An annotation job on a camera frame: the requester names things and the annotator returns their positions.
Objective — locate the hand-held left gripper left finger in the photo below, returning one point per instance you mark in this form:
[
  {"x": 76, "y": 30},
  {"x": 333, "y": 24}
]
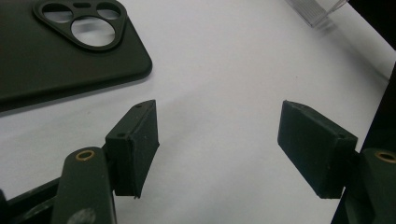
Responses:
[{"x": 134, "y": 152}]

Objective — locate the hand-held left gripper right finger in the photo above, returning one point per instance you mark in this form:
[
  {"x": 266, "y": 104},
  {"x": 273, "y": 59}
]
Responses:
[{"x": 316, "y": 149}]

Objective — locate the black phone case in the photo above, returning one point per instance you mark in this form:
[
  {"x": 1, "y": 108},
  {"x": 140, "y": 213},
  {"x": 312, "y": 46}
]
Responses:
[{"x": 46, "y": 68}]

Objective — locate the clear plastic stand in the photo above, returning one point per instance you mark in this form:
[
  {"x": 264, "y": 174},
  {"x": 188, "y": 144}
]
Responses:
[{"x": 311, "y": 12}]

